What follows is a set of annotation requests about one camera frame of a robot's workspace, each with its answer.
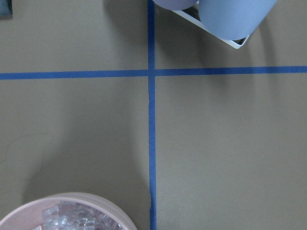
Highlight clear ice cubes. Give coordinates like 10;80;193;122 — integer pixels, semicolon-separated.
33;201;123;230

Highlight blue cup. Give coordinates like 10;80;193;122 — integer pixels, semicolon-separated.
198;0;277;40

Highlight pink bowl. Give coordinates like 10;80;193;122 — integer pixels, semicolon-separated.
0;192;137;230

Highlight folded grey cloth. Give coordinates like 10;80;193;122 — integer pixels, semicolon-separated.
0;0;12;17

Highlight purple cup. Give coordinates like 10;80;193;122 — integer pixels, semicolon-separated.
153;0;198;11

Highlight white wire cup rack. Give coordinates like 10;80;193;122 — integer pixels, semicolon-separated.
172;0;252;49

